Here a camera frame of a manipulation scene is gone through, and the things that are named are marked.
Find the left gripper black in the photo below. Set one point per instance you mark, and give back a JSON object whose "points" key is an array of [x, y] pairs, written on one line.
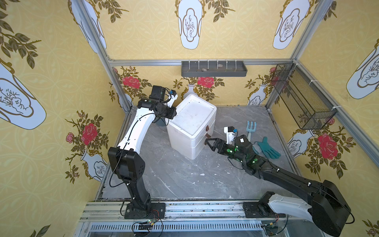
{"points": [[170, 112]]}

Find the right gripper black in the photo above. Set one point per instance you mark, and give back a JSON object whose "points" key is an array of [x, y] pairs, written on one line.
{"points": [[219, 145]]}

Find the white three-drawer cabinet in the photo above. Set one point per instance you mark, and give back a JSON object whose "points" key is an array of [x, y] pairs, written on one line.
{"points": [[192, 125]]}

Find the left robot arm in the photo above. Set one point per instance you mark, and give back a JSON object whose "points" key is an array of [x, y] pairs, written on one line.
{"points": [[125, 158]]}

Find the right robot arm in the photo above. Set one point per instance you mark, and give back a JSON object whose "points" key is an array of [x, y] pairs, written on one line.
{"points": [[321, 203]]}

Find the light blue garden fork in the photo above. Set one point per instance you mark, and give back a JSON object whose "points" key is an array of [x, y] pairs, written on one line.
{"points": [[251, 128]]}

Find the teal gardening glove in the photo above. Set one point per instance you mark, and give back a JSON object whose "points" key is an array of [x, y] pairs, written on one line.
{"points": [[264, 149]]}

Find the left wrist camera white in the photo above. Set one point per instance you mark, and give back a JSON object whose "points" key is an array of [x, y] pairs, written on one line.
{"points": [[172, 96]]}

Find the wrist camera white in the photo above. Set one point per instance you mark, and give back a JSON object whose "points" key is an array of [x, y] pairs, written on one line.
{"points": [[172, 96], [231, 134]]}

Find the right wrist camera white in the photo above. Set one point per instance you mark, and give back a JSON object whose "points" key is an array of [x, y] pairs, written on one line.
{"points": [[231, 134]]}

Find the grey wall shelf tray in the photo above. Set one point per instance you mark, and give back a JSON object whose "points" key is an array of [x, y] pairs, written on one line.
{"points": [[213, 68]]}

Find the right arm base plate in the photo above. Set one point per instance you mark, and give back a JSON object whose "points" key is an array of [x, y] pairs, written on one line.
{"points": [[259, 210]]}

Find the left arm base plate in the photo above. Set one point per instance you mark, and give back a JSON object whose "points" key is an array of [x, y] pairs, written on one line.
{"points": [[149, 211]]}

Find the black wire mesh basket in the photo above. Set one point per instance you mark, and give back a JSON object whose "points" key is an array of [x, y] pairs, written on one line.
{"points": [[306, 103]]}

